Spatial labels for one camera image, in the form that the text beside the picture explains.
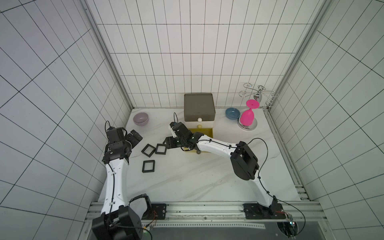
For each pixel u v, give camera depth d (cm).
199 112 90
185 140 70
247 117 92
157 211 72
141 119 108
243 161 53
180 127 70
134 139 71
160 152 96
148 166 90
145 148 96
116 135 58
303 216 66
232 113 114
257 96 88
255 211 73
